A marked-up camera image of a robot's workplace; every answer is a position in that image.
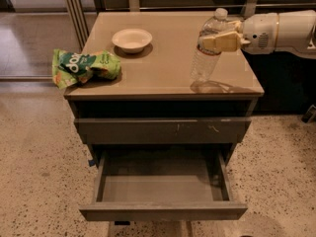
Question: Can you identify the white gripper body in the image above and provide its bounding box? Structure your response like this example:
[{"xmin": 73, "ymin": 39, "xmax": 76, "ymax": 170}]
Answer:
[{"xmin": 241, "ymin": 13, "xmax": 278, "ymax": 54}]

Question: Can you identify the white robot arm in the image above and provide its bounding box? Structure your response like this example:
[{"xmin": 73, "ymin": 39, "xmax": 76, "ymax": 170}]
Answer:
[{"xmin": 198, "ymin": 10, "xmax": 316, "ymax": 59}]

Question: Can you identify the green chip bag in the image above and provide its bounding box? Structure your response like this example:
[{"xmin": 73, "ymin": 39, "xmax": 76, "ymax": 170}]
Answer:
[{"xmin": 52, "ymin": 49, "xmax": 120, "ymax": 89}]

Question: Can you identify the white bowl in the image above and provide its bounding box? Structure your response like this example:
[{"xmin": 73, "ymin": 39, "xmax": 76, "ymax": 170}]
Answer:
[{"xmin": 112, "ymin": 29, "xmax": 152, "ymax": 53}]

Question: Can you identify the blue tape piece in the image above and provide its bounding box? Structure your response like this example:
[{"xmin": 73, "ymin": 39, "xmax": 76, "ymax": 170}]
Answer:
[{"xmin": 88, "ymin": 159, "xmax": 96, "ymax": 167}]

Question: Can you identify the dark object on floor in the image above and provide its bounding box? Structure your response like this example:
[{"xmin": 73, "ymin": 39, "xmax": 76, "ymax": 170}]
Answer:
[{"xmin": 301, "ymin": 104, "xmax": 316, "ymax": 123}]

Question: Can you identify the clear plastic water bottle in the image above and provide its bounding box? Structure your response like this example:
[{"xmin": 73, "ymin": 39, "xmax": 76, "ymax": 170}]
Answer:
[{"xmin": 191, "ymin": 8, "xmax": 228, "ymax": 81}]

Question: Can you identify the grey drawer cabinet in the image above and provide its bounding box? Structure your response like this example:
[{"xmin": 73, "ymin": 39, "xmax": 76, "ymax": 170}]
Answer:
[{"xmin": 65, "ymin": 12, "xmax": 264, "ymax": 237}]

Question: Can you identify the grey open middle drawer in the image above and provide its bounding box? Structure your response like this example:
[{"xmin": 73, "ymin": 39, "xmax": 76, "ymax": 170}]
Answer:
[{"xmin": 80, "ymin": 148, "xmax": 247, "ymax": 221}]

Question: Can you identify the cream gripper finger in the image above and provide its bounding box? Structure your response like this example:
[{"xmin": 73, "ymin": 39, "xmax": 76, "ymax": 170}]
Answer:
[
  {"xmin": 227, "ymin": 21, "xmax": 243, "ymax": 33},
  {"xmin": 198, "ymin": 31, "xmax": 251, "ymax": 52}
]

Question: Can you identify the grey top drawer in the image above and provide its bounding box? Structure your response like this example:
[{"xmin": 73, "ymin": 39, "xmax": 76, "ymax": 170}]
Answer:
[{"xmin": 74, "ymin": 118, "xmax": 251, "ymax": 145}]

